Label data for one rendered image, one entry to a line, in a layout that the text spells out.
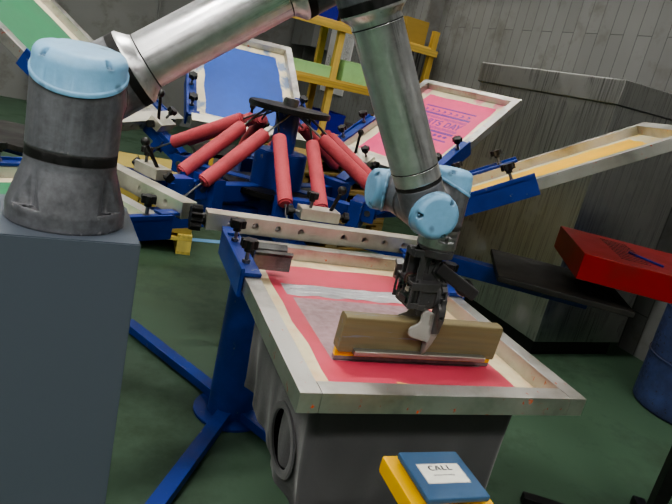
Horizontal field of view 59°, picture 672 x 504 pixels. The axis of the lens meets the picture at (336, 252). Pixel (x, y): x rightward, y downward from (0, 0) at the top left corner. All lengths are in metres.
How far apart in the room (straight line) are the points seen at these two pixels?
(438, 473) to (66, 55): 0.73
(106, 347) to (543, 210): 3.58
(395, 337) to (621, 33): 4.89
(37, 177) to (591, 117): 3.58
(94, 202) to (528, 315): 3.64
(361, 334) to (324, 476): 0.28
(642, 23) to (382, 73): 4.92
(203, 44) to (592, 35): 5.27
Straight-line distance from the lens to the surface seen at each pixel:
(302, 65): 6.61
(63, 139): 0.82
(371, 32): 0.88
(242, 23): 0.96
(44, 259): 0.83
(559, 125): 4.23
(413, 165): 0.91
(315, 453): 1.16
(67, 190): 0.83
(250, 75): 3.34
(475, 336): 1.27
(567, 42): 6.22
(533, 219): 4.25
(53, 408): 0.93
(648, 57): 5.59
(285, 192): 1.95
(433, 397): 1.07
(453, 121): 3.12
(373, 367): 1.18
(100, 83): 0.82
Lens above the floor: 1.47
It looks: 16 degrees down
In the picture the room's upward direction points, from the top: 13 degrees clockwise
